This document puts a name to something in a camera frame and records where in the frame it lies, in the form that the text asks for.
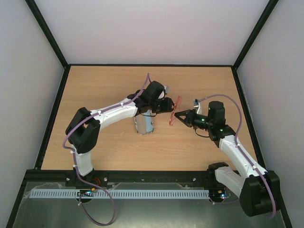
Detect black left frame post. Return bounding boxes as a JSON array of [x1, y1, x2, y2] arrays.
[[25, 0, 69, 69]]

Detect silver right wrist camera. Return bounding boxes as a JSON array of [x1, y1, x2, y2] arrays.
[[193, 99, 202, 114]]

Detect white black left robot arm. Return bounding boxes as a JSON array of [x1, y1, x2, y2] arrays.
[[63, 81, 174, 176]]

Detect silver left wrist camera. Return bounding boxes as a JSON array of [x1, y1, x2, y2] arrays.
[[164, 85, 170, 94]]

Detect light blue cleaning cloth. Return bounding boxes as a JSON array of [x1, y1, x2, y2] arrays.
[[143, 110, 154, 134]]

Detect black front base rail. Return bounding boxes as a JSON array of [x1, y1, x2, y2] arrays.
[[22, 169, 216, 188]]

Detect black right frame post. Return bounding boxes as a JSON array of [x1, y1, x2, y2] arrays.
[[232, 0, 280, 69]]

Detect red sunglasses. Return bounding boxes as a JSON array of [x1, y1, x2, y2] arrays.
[[169, 96, 182, 126]]

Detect light blue slotted cable duct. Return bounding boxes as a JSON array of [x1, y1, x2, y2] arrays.
[[29, 189, 209, 200]]

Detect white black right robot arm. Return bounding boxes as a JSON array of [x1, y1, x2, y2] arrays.
[[174, 101, 281, 217]]

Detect stars and stripes glasses case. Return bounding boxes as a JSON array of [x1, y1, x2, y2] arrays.
[[134, 114, 147, 135]]

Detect black frame post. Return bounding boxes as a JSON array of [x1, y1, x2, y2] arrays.
[[25, 0, 69, 69], [232, 0, 280, 69]]

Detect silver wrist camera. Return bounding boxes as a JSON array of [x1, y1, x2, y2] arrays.
[[164, 85, 170, 94], [193, 99, 202, 114]]

